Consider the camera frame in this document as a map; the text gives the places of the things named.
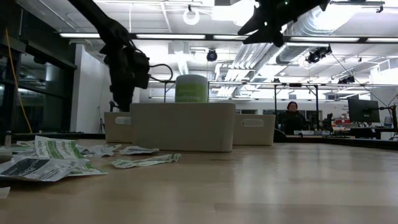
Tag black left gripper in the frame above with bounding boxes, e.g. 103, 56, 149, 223
103, 42, 139, 113

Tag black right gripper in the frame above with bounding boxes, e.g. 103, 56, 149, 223
238, 0, 330, 47

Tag silver ceiling pipes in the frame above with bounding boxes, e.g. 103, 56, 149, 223
231, 42, 289, 71

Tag white light strip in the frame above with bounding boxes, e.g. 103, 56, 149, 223
289, 36, 361, 43
213, 34, 249, 41
58, 32, 102, 39
366, 37, 398, 43
136, 34, 206, 40

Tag white plastic storage bin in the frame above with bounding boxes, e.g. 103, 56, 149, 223
104, 111, 133, 144
129, 102, 236, 153
233, 113, 276, 146

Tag dark print white packet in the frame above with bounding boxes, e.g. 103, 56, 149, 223
119, 145, 160, 156
0, 157, 90, 183
76, 144, 115, 159

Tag green wipes canister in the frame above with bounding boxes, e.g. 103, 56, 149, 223
174, 73, 209, 104

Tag black background ledge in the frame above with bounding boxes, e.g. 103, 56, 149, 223
12, 132, 106, 141

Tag round white ceiling lamp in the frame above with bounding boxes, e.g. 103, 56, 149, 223
182, 6, 201, 26

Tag dark glass partition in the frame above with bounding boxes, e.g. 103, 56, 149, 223
0, 18, 78, 135

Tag person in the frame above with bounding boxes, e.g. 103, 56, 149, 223
278, 101, 308, 135

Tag small black ceiling device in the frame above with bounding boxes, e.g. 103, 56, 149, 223
337, 75, 356, 85

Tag plain white packet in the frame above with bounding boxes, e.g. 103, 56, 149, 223
11, 146, 39, 159

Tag black computer monitor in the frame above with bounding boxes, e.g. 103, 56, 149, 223
347, 98, 381, 124

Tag crumpled white packet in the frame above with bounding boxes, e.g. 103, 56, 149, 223
0, 148, 14, 162

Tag dark background desk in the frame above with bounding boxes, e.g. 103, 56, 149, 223
273, 134, 398, 151

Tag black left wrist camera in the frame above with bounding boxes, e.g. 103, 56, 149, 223
132, 51, 152, 90

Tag large spiral ceiling duct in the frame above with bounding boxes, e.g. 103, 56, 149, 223
275, 6, 369, 65

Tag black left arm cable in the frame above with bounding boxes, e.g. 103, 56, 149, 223
148, 63, 174, 84

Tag black overhead frame beam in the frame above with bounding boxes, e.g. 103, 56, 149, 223
58, 30, 398, 44

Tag black dome ceiling camera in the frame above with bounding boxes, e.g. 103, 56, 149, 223
206, 48, 219, 63

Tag black ceiling camera cluster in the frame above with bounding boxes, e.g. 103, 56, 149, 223
305, 45, 333, 65

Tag black metal workstation frame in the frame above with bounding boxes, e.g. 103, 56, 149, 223
123, 79, 398, 126

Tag yellow cable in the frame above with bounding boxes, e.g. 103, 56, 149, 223
4, 27, 34, 134

